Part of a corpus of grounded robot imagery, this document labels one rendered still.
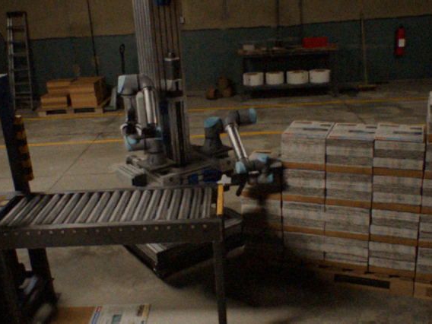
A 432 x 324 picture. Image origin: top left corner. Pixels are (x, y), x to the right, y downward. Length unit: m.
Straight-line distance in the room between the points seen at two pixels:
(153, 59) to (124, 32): 6.39
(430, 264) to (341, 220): 0.61
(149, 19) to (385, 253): 2.23
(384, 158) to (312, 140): 0.44
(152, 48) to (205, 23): 6.21
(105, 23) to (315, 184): 7.39
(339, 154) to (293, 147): 0.30
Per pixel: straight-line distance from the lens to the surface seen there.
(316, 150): 3.19
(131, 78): 3.38
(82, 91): 9.20
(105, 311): 3.47
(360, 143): 3.12
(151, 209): 2.86
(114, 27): 10.00
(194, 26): 9.77
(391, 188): 3.21
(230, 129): 3.27
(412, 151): 3.12
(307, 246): 3.46
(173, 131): 3.65
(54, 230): 2.84
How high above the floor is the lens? 1.96
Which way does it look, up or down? 19 degrees down
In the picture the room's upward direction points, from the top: 4 degrees counter-clockwise
